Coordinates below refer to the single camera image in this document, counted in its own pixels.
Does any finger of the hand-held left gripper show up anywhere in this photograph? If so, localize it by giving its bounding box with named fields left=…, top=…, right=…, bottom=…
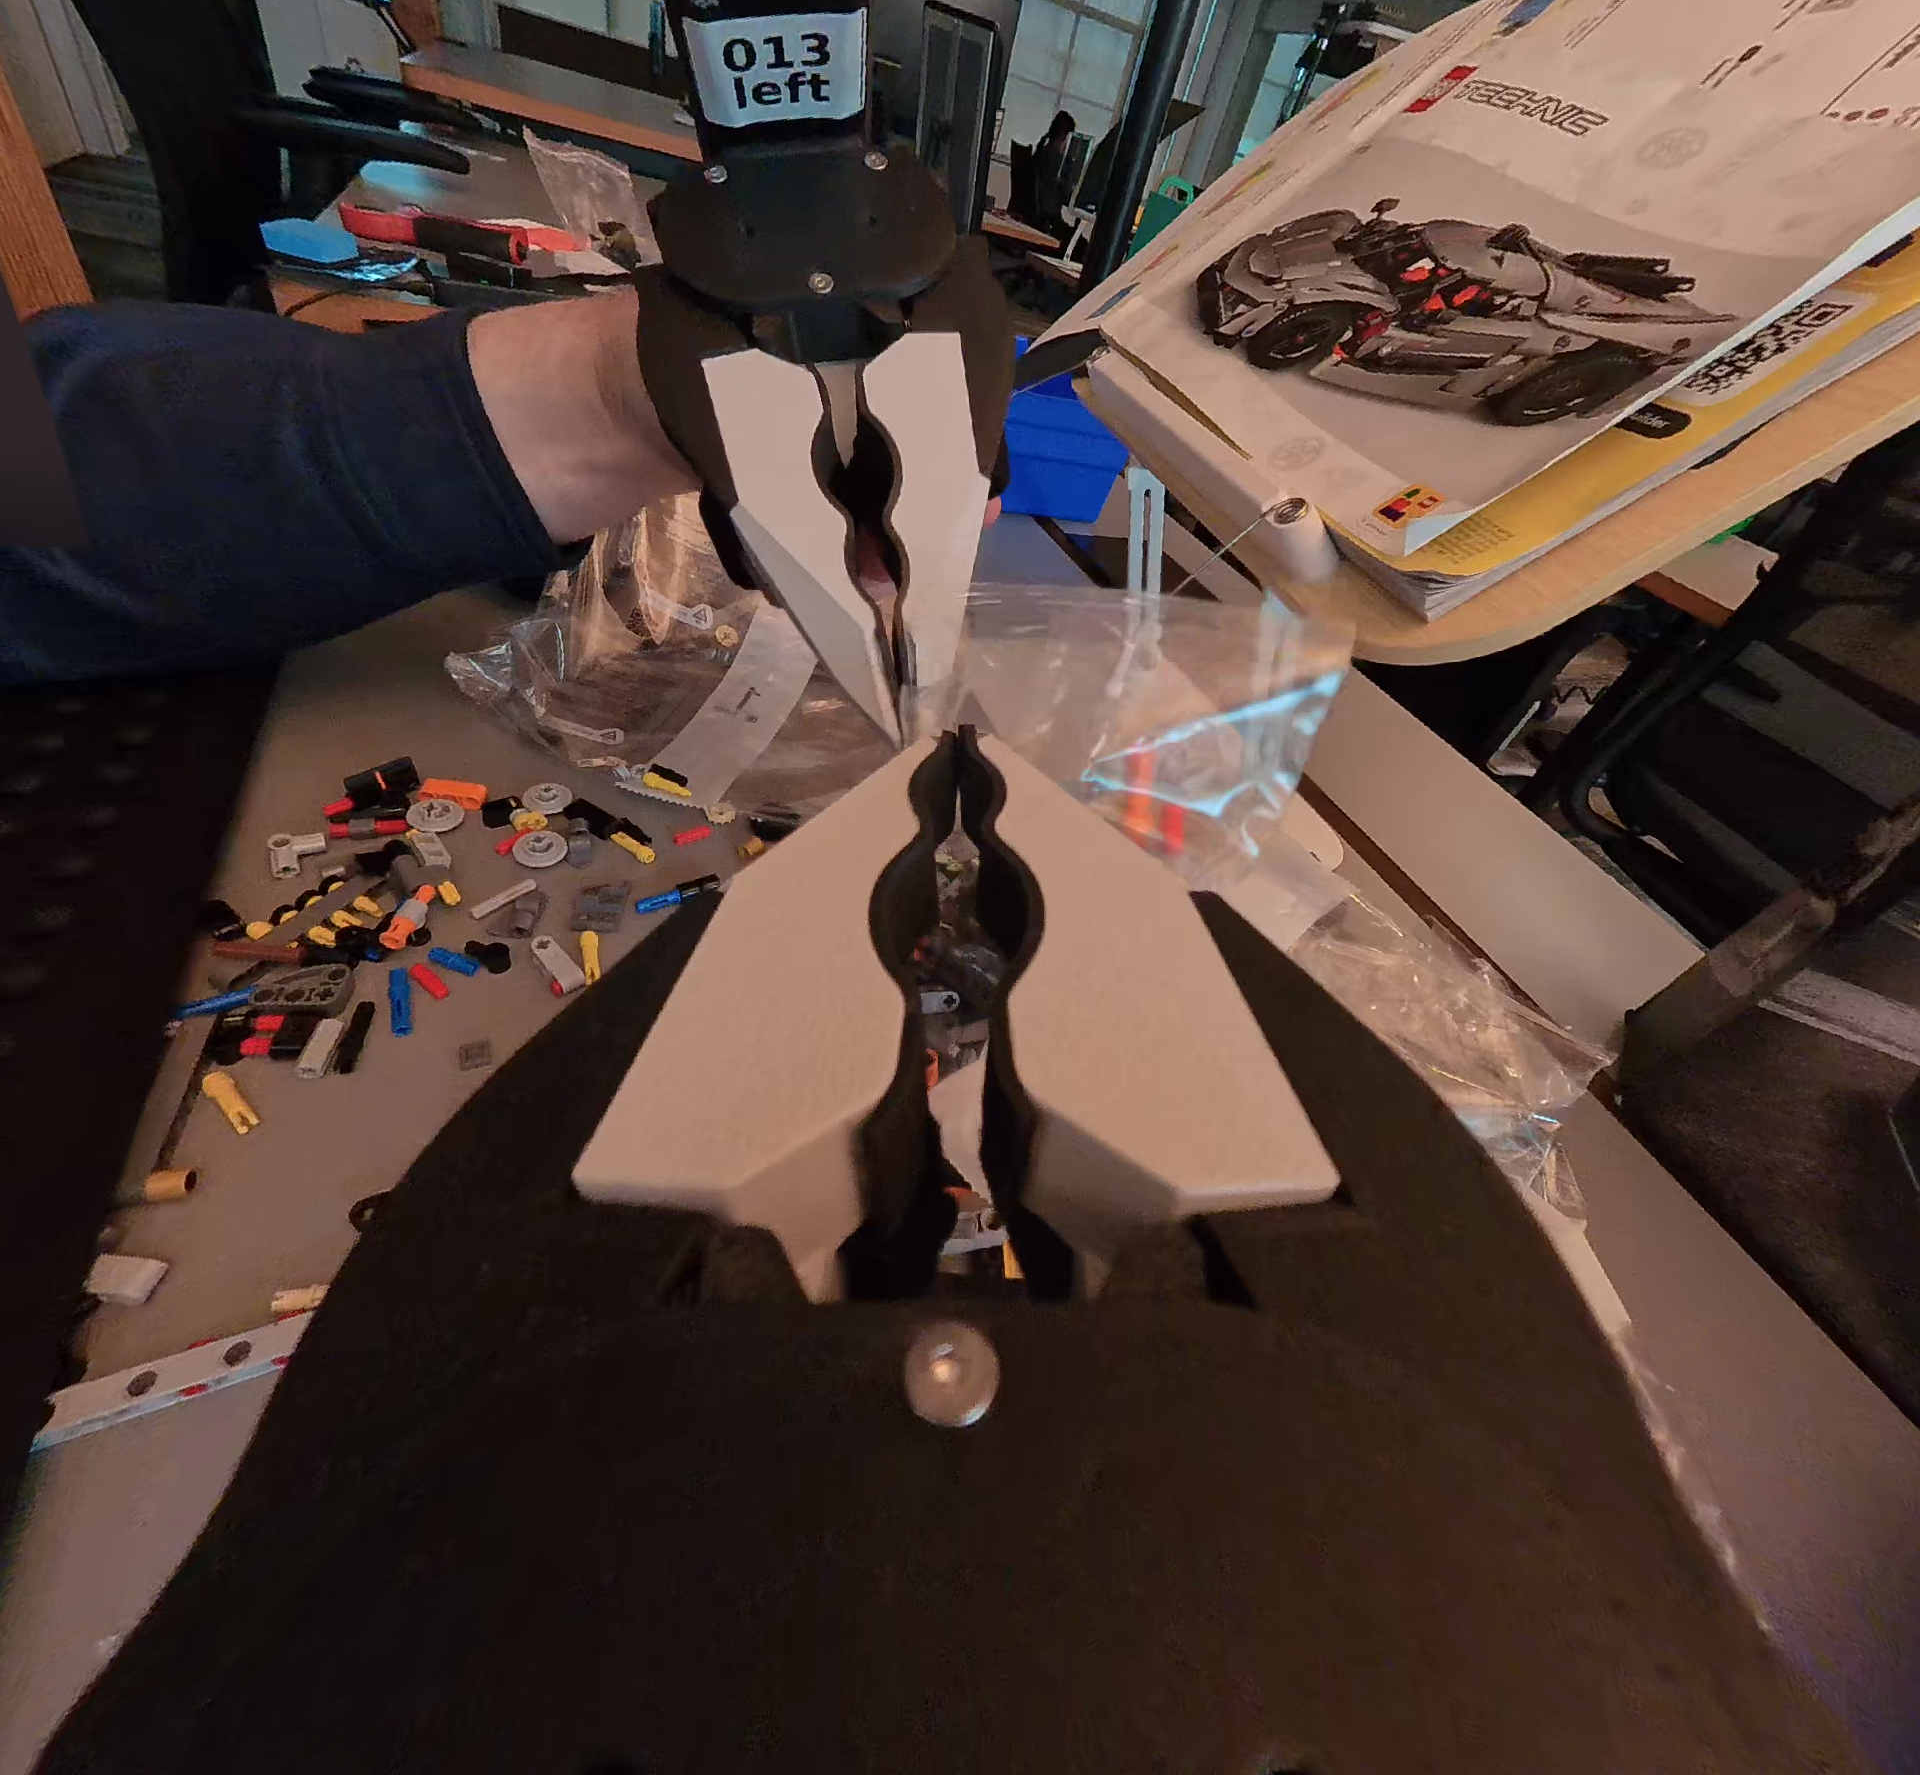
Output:
left=867, top=329, right=998, bottom=730
left=702, top=350, right=912, bottom=744

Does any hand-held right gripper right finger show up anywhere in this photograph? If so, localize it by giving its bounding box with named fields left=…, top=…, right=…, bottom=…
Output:
left=967, top=732, right=1340, bottom=1302

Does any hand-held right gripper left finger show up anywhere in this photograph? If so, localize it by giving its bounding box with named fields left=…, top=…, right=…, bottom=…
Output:
left=573, top=732, right=950, bottom=1302

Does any small clear lego bag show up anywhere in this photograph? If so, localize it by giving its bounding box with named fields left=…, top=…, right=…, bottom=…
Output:
left=897, top=583, right=1360, bottom=1296

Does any person's left forearm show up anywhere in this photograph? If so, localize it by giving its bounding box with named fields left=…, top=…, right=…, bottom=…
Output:
left=0, top=304, right=595, bottom=692

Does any pile of loose lego pieces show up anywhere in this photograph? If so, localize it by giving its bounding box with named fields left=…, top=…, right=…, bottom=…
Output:
left=150, top=755, right=798, bottom=1212

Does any long light grey lego beam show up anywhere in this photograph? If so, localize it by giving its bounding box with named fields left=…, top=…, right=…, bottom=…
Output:
left=30, top=1311, right=308, bottom=1450

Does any person's left hand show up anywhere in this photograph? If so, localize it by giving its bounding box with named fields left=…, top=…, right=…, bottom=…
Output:
left=468, top=286, right=707, bottom=547

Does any blue storage bin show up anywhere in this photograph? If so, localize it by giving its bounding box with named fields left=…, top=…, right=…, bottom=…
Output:
left=1002, top=380, right=1130, bottom=520

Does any torn open clear bag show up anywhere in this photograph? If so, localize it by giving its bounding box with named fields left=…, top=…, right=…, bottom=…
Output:
left=448, top=516, right=901, bottom=820

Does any small clear parts bag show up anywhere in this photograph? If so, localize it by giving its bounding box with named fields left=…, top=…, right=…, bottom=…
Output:
left=521, top=129, right=662, bottom=280

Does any clear bag with number strip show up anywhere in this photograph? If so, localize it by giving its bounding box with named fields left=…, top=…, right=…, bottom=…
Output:
left=1291, top=890, right=1617, bottom=1225

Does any black sign stand pole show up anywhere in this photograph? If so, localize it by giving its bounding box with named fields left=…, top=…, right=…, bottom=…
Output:
left=1080, top=0, right=1247, bottom=294

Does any wooden background desk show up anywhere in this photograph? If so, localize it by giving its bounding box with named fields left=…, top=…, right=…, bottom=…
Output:
left=267, top=133, right=707, bottom=340

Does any wooden book stand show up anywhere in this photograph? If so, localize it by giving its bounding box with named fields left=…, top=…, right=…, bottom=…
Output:
left=1052, top=306, right=1920, bottom=678

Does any black office chair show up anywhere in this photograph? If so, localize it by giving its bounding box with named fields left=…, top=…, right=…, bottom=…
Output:
left=46, top=0, right=475, bottom=311

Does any printed car picture sheet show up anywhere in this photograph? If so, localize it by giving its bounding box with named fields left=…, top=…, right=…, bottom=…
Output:
left=1035, top=0, right=1920, bottom=520

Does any yellow-edged instruction booklet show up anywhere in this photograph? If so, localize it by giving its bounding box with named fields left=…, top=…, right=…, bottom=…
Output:
left=1328, top=246, right=1920, bottom=627

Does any black strap bundle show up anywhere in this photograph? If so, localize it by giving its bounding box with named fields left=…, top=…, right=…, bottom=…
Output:
left=361, top=248, right=631, bottom=311

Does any red and black handle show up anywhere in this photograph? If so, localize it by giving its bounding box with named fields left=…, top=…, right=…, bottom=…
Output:
left=337, top=202, right=595, bottom=272

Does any black metal frame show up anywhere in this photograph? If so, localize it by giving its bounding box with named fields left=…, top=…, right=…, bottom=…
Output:
left=1530, top=457, right=1920, bottom=955

